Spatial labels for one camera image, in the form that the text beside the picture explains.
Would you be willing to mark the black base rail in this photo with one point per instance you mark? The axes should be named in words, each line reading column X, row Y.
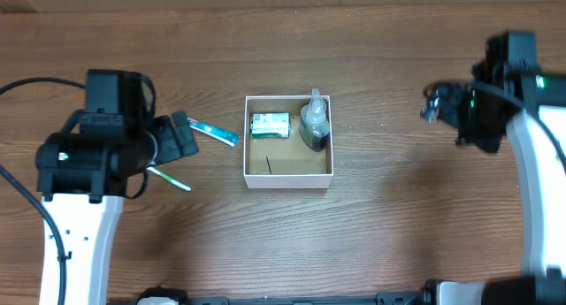
column 161, row 295

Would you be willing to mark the open cardboard box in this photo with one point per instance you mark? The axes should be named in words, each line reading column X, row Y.
column 283, row 163

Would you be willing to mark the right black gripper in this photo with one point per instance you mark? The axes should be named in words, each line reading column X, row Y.
column 448, row 109

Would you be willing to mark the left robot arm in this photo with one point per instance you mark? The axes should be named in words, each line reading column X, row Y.
column 83, row 173

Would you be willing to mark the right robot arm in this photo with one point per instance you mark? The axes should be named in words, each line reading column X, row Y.
column 510, row 97

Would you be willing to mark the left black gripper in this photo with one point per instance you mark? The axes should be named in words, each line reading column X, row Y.
column 175, row 137

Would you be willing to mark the green white toothbrush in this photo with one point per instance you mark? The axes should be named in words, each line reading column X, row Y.
column 169, row 179

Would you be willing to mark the clear bottle with dark liquid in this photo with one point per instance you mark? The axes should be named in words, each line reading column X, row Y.
column 315, row 127

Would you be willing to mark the white teal toothpaste tube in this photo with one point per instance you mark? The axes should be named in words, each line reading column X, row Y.
column 228, row 138

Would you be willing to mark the green white packet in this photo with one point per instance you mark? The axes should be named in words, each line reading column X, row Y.
column 270, row 125

